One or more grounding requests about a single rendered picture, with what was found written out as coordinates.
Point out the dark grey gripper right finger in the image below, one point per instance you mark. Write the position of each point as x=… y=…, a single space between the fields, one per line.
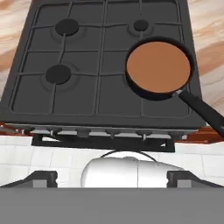
x=180 y=177

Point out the black saucepan with hot chocolate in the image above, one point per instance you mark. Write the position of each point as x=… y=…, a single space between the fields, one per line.
x=159 y=67

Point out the grey oven knob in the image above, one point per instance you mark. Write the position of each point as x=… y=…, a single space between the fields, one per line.
x=143 y=134
x=83 y=133
x=112 y=134
x=54 y=131

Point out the brown wooden cupboard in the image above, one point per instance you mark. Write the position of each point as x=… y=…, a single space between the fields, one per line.
x=11 y=129
x=204 y=136

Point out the white rounded object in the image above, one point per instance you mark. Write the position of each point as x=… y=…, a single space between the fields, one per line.
x=122 y=175

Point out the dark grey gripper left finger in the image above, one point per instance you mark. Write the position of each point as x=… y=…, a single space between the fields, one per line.
x=43 y=177

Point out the black gas hob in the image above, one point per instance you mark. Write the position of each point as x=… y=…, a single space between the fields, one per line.
x=87 y=93

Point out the silver oven control panel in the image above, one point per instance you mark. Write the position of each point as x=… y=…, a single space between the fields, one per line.
x=99 y=132

